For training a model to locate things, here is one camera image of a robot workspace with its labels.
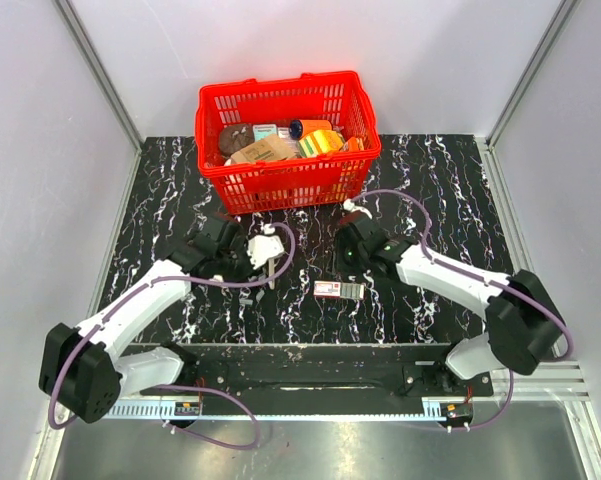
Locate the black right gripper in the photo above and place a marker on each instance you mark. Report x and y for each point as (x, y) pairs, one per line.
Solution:
(341, 244)

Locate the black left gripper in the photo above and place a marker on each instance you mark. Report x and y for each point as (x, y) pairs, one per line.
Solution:
(242, 247)

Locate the red white staple box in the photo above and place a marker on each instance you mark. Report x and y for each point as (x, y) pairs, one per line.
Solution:
(339, 290)

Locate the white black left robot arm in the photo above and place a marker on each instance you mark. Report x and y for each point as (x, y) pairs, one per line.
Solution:
(84, 368)

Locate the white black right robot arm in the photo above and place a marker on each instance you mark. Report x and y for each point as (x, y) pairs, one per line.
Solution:
(521, 322)

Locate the red plastic basket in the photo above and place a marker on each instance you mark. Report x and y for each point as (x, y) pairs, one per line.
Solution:
(338, 97)

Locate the orange snack packet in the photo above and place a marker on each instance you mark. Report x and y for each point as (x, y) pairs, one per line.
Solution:
(353, 144)

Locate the brown round cookie pack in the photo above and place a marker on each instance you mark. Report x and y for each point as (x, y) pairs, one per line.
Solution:
(235, 137)

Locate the yellow green sponge pack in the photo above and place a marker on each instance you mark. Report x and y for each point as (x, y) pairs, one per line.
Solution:
(321, 142)

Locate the brown cardboard box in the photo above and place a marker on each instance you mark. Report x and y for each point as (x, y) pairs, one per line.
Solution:
(270, 149)

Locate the teal white small box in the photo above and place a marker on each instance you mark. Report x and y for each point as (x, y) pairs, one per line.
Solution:
(261, 131)

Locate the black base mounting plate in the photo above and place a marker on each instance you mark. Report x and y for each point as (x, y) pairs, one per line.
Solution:
(311, 380)

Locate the orange cylindrical can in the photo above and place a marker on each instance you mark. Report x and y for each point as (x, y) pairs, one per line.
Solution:
(299, 128)

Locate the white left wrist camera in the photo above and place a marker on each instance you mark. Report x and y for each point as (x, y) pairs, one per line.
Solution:
(264, 247)

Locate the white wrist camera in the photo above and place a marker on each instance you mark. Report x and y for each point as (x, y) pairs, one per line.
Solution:
(264, 247)
(351, 207)

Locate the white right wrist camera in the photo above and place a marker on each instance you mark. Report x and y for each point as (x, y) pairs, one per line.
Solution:
(351, 207)

